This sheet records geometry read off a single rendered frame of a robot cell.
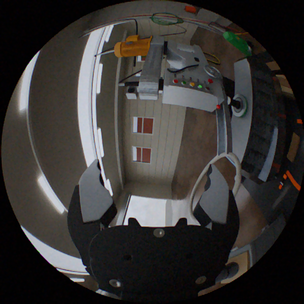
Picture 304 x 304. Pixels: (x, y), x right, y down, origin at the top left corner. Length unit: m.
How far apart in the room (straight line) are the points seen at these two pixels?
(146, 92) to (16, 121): 2.37
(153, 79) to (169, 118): 6.25
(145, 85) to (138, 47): 0.66
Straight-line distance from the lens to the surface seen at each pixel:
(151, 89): 0.70
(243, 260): 0.95
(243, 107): 0.99
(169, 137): 7.23
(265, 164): 1.03
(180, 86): 0.66
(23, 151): 2.55
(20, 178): 2.61
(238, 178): 0.54
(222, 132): 0.84
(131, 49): 1.30
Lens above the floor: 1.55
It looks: 2 degrees up
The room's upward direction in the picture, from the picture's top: 84 degrees counter-clockwise
